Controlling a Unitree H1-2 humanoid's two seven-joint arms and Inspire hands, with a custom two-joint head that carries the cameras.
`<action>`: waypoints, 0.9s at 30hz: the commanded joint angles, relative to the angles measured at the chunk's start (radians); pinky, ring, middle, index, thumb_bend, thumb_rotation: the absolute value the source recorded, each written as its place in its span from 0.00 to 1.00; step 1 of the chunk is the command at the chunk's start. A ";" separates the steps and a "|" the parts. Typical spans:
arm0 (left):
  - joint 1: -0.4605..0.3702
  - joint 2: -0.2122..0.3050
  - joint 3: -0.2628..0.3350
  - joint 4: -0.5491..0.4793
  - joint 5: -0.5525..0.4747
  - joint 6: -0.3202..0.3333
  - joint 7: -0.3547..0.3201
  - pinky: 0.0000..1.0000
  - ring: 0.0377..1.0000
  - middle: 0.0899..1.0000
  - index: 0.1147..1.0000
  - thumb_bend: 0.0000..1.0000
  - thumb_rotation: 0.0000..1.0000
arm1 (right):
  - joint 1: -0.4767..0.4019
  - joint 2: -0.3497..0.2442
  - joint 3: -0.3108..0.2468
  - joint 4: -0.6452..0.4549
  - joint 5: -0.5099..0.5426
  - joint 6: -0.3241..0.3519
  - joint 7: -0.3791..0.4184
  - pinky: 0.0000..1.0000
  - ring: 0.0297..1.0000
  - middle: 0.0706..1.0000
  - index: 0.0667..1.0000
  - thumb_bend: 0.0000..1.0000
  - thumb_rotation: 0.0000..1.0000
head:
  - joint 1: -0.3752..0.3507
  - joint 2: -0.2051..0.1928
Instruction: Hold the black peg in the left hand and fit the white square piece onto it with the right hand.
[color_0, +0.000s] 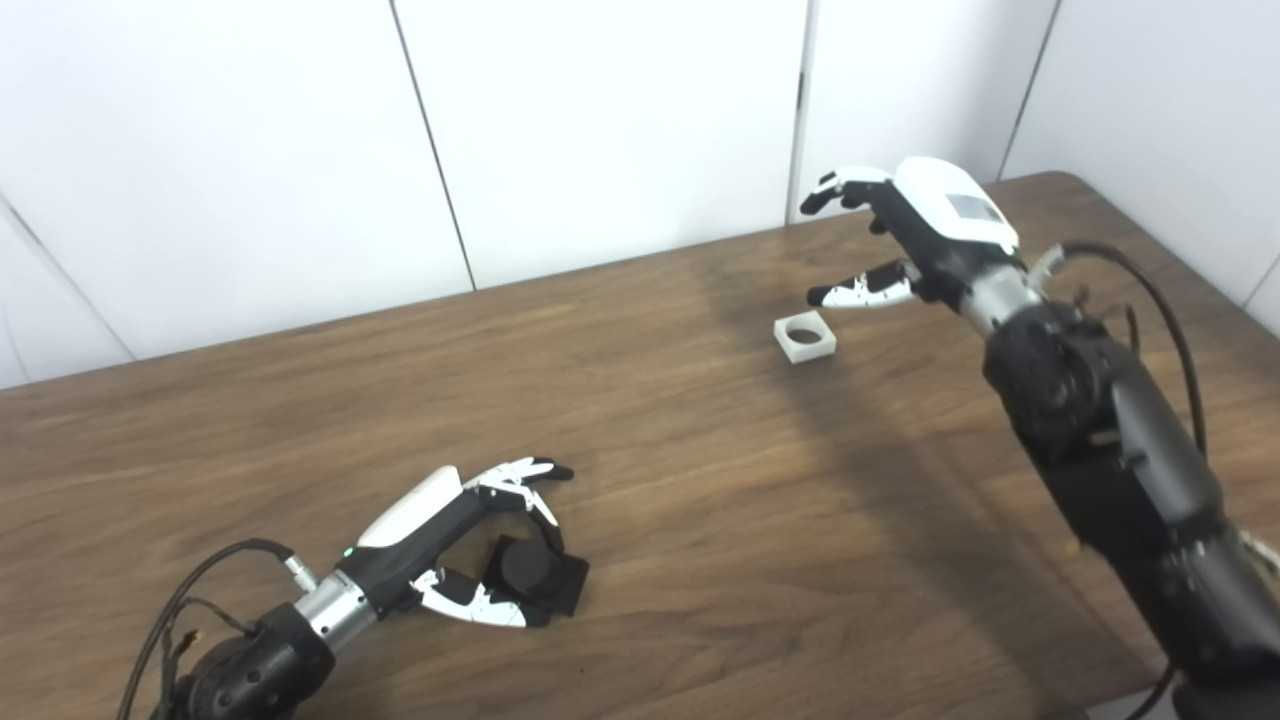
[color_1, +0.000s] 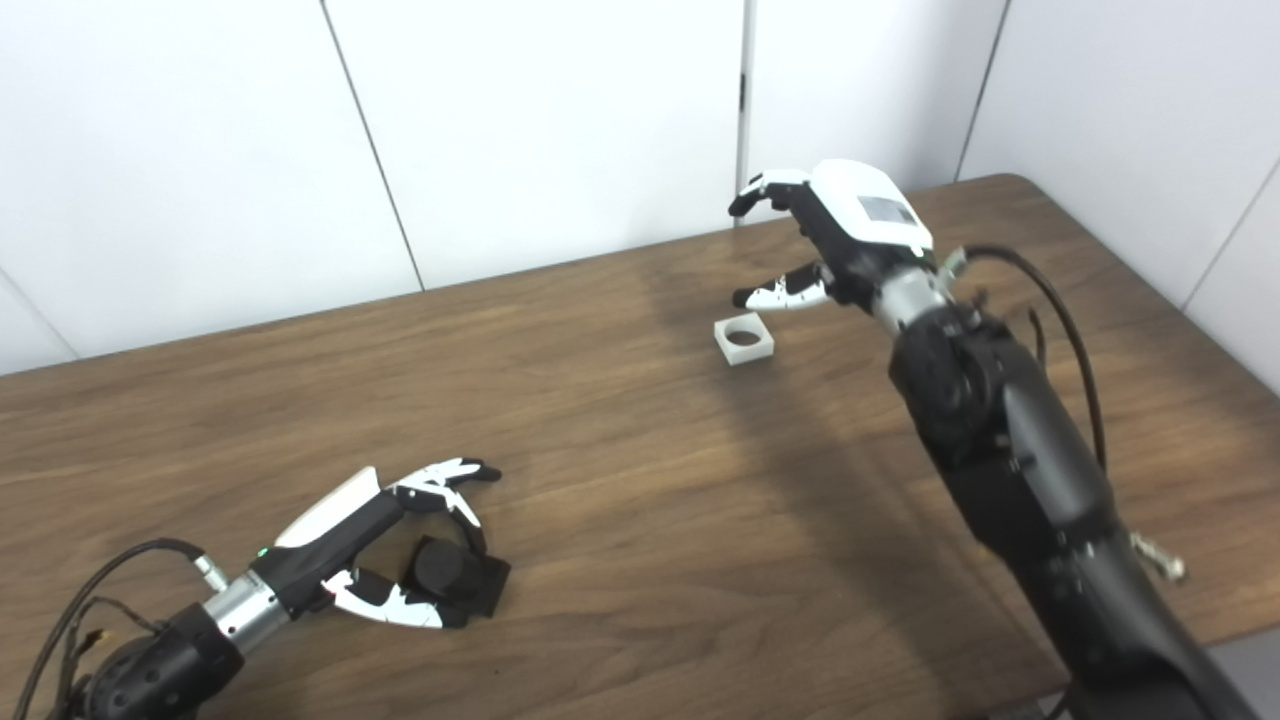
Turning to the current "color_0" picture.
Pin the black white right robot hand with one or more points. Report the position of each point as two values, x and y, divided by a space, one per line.
940 220

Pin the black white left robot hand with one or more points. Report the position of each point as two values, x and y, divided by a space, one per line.
410 530

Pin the black peg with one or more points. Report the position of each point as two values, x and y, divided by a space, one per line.
530 570

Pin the white square piece with hole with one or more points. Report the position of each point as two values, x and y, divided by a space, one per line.
810 350

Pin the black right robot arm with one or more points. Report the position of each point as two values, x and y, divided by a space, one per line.
1120 450

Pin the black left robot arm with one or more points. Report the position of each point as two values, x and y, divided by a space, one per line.
250 665

